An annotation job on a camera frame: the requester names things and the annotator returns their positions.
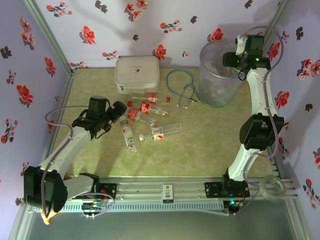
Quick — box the clear bottle flower print label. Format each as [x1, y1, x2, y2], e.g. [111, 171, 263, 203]
[119, 119, 138, 153]

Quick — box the clear cola bottle red label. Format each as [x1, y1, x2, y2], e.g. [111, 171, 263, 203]
[127, 92, 172, 103]
[126, 100, 171, 118]

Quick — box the white cap bottle red label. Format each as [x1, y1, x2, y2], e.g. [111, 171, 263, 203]
[138, 122, 183, 142]

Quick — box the clear plastic bin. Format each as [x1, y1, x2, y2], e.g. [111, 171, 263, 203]
[195, 38, 255, 108]

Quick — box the white zipped medical pouch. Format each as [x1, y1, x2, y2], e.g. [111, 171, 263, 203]
[114, 55, 161, 95]

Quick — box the teal stethoscope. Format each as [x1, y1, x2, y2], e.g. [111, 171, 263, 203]
[166, 69, 198, 110]

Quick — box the left controller circuit board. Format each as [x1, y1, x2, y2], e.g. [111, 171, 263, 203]
[82, 201, 107, 212]

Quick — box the controller circuit board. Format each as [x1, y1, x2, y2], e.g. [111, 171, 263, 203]
[82, 201, 107, 212]
[223, 199, 245, 216]

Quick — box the black white label card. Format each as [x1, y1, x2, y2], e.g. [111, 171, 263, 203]
[162, 184, 175, 204]

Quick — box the orange plastic piece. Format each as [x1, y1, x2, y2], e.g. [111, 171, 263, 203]
[39, 209, 57, 226]

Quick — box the clear tape roll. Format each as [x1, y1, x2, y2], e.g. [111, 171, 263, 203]
[258, 174, 287, 201]

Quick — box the right controller circuit board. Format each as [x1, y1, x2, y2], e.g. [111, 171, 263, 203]
[223, 199, 245, 216]

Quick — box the aluminium frame post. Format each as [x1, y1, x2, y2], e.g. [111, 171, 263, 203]
[251, 0, 293, 73]
[22, 0, 77, 76]

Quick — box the lavender left arm cable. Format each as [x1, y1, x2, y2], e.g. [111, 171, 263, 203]
[41, 105, 90, 218]

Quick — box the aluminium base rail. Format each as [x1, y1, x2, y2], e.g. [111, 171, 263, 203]
[23, 176, 300, 201]

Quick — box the lavender left base cable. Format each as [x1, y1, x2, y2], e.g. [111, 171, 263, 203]
[82, 189, 116, 219]

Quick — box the lavender base cable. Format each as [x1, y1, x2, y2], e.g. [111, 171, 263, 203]
[222, 178, 261, 216]
[82, 189, 116, 219]

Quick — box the white slotted cable duct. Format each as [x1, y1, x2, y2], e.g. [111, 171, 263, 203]
[59, 201, 225, 213]

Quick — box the lavender right base cable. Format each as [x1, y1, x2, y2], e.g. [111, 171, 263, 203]
[222, 178, 261, 216]

